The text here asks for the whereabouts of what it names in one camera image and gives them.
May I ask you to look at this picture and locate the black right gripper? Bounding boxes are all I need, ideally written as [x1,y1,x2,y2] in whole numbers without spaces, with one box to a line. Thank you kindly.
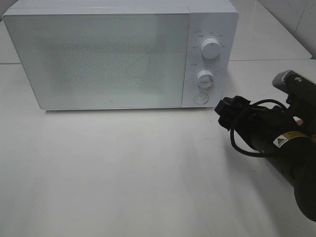
[214,96,311,148]

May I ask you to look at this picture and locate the round microwave door button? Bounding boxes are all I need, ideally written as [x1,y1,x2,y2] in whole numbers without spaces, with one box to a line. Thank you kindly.
[194,93,208,105]

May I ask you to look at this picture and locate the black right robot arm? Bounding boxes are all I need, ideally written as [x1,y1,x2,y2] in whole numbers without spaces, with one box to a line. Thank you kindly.
[215,96,316,221]

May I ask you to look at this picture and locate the white lower microwave knob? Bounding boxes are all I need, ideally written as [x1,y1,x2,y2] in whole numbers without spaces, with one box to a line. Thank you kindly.
[197,70,214,88]

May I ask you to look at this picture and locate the white microwave knob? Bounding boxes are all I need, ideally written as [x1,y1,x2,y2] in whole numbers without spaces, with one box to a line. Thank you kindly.
[197,70,214,88]
[200,36,221,59]

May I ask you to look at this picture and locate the white upper microwave knob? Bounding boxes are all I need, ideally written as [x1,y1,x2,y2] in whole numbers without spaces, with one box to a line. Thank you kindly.
[200,36,221,59]

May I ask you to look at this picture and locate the white microwave oven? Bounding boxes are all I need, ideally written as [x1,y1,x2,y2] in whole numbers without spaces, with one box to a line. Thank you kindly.
[3,7,238,110]

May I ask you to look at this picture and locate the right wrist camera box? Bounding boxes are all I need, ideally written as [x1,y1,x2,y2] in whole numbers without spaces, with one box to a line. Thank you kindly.
[272,70,316,102]

